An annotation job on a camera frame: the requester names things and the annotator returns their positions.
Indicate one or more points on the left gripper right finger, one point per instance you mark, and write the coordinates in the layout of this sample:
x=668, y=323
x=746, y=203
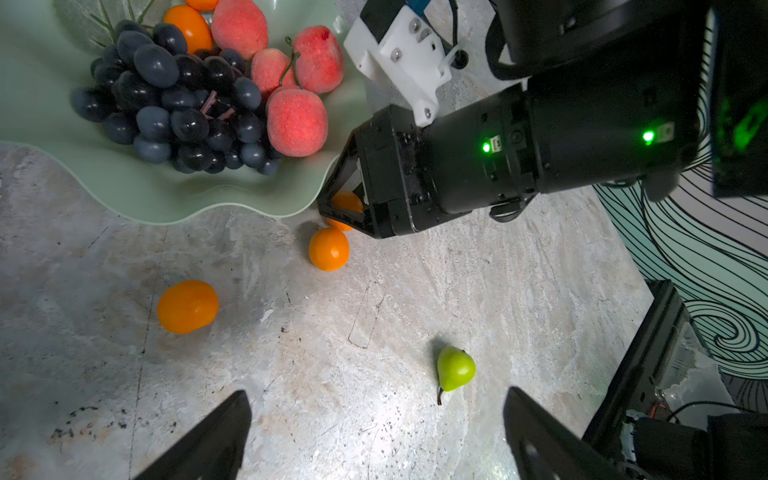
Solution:
x=543, y=448

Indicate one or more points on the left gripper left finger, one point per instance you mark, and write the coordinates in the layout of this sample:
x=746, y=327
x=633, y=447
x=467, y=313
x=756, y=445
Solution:
x=213, y=449

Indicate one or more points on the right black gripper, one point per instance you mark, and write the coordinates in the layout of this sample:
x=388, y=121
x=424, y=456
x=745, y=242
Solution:
x=416, y=178

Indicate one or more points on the pink fake peach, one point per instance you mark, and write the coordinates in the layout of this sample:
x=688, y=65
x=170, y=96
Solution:
x=271, y=69
x=320, y=64
x=240, y=25
x=297, y=122

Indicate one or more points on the dark fake grape bunch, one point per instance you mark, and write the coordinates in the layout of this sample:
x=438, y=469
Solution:
x=196, y=112

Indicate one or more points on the light green wavy fruit bowl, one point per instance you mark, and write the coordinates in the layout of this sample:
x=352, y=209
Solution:
x=46, y=51

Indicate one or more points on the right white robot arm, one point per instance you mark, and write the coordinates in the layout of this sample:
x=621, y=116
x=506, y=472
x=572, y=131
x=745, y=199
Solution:
x=596, y=92

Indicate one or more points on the green fake pear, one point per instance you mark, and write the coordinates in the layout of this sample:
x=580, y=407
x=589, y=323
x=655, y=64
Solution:
x=455, y=369

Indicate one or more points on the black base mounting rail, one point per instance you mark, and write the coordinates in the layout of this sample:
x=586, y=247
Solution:
x=669, y=412

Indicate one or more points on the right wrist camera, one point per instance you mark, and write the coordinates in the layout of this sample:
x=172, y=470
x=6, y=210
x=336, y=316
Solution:
x=393, y=40

